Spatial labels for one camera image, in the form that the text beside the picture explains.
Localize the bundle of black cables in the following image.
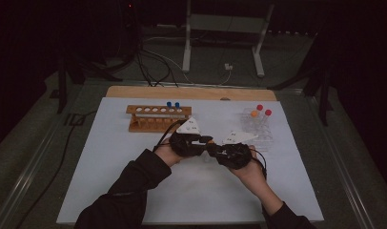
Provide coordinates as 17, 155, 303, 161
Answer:
135, 47, 180, 89

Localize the metal floor rail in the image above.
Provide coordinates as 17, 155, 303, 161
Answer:
307, 94, 376, 229
0, 117, 71, 229

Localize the black tripod stand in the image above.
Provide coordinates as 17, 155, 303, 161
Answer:
267, 63, 334, 127
56, 47, 123, 115

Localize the white table sheet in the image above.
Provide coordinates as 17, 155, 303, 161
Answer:
56, 96, 324, 225

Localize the grey metal stand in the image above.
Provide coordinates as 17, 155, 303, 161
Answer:
181, 0, 275, 78

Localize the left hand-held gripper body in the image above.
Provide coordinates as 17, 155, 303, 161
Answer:
168, 117, 204, 157

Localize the long black floor cable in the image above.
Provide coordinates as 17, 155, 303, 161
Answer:
16, 109, 99, 229

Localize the person's left hand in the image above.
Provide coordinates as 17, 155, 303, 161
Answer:
154, 144, 183, 167

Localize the left hand-held gripper cable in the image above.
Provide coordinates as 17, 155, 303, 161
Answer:
153, 119, 187, 153

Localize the wooden test tube rack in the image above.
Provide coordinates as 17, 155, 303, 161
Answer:
126, 104, 193, 134

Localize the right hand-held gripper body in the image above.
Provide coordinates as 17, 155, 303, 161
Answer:
214, 131, 258, 170

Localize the person's right hand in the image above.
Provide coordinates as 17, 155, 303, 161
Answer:
229, 145, 272, 197

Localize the white floor cable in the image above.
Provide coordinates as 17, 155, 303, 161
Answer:
150, 49, 234, 87

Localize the clear plastic test tube rack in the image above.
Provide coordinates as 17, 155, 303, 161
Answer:
240, 107, 275, 153

